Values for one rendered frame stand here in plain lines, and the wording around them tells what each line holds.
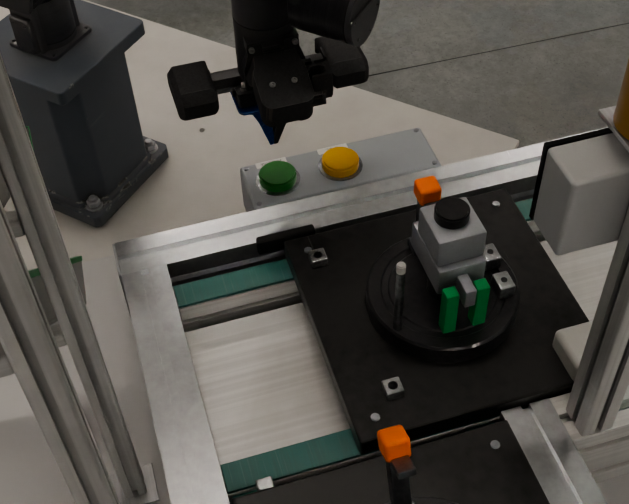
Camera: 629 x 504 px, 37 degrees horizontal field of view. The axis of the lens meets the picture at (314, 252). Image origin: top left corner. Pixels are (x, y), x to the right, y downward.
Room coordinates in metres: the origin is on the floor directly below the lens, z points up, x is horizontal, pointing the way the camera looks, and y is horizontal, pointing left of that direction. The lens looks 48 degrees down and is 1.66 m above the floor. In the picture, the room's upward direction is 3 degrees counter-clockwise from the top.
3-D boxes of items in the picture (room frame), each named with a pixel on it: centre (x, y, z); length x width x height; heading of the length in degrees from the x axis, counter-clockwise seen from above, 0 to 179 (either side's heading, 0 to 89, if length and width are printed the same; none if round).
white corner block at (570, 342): (0.48, -0.24, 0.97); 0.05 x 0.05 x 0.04; 15
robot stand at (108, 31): (0.87, 0.27, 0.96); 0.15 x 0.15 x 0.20; 59
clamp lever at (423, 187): (0.59, -0.11, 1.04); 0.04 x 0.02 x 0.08; 15
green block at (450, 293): (0.50, -0.11, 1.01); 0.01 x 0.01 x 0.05; 15
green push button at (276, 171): (0.73, 0.03, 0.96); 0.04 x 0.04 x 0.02
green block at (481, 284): (0.51, -0.14, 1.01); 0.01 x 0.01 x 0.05; 15
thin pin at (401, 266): (0.51, -0.07, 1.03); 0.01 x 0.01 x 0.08
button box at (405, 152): (0.75, -0.03, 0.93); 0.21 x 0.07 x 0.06; 105
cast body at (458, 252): (0.54, -0.12, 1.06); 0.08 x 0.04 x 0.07; 15
